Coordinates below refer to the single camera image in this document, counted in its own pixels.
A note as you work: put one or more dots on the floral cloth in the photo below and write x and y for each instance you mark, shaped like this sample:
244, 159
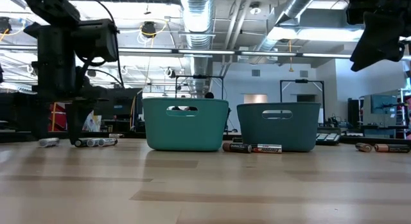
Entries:
93, 121

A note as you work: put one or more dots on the wall vent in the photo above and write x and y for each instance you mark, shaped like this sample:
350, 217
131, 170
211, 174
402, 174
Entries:
303, 73
256, 72

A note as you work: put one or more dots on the bright teal plastic bin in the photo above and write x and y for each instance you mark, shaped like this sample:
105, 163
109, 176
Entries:
186, 131

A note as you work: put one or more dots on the copper black Duracell battery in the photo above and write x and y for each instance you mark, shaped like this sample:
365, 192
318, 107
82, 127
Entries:
237, 148

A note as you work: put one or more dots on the black aluminium table frame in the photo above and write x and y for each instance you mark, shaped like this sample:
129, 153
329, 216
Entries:
19, 136

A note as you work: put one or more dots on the red cloth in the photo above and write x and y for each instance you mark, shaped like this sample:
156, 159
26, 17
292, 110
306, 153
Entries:
59, 116

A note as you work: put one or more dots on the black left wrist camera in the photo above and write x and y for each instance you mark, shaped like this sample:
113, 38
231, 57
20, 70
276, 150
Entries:
96, 41

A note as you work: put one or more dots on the person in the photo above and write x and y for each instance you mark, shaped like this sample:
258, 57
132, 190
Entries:
209, 95

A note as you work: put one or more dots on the black monitor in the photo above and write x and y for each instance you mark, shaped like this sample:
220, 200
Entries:
125, 103

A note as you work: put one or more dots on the ceiling light rail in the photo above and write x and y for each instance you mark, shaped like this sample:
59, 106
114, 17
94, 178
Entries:
205, 52

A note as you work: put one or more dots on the grey blue monitor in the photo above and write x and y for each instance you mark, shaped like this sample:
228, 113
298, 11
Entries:
383, 105

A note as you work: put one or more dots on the silver slanted ventilation duct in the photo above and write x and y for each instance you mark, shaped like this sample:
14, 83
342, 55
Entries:
297, 4

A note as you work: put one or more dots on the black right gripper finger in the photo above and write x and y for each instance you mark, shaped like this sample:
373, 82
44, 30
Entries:
379, 38

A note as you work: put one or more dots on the silver black Energizer battery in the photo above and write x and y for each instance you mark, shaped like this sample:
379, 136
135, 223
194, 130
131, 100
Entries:
267, 148

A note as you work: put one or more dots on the white ceiling dome sensor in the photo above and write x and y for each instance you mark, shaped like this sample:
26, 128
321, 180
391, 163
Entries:
255, 9

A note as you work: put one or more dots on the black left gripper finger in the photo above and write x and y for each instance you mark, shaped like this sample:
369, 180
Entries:
77, 118
41, 118

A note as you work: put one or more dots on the black partition panel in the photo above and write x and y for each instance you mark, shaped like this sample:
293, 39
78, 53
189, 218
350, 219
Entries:
16, 111

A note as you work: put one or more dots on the bright ceiling light panel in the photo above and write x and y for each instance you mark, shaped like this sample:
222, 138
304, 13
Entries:
321, 34

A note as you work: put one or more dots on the dark blue-teal plastic bin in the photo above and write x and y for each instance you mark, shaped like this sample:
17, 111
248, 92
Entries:
279, 134

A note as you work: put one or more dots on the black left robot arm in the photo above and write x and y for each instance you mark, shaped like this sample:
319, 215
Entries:
51, 5

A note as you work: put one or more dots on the black computer tower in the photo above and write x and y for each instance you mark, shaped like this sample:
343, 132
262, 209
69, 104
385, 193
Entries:
353, 113

